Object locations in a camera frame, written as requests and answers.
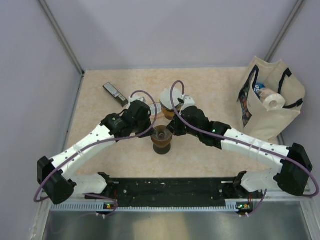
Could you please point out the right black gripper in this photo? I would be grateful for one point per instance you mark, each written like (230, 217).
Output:
(173, 127)

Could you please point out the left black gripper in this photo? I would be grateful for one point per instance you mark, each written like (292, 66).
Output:
(148, 119)

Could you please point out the white coffee filter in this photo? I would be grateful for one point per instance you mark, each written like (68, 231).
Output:
(165, 98)

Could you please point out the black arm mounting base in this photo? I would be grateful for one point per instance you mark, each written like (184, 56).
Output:
(176, 192)

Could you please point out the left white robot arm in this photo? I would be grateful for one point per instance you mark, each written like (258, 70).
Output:
(56, 175)

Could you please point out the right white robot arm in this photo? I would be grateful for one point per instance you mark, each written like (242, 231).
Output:
(289, 167)

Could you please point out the pink liquid bottle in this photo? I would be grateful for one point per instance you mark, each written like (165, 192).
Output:
(156, 111)

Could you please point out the red rimmed glass carafe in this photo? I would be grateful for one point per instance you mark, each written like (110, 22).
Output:
(162, 150)

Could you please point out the black toothpaste box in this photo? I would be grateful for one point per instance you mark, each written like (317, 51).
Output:
(117, 96)

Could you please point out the blue snack package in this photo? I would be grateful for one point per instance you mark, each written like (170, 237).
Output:
(257, 87)

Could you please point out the white paper roll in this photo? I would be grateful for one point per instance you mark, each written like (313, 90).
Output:
(272, 101)

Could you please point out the beige canvas tote bag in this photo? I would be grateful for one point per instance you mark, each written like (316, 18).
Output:
(254, 119)

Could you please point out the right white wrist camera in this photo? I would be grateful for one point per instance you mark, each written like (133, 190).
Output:
(184, 102)

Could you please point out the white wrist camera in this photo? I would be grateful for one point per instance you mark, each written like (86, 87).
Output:
(184, 102)
(141, 99)

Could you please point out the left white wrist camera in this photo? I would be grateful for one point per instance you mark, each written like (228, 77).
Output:
(141, 99)

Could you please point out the white slotted cable duct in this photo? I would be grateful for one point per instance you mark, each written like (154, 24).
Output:
(100, 206)

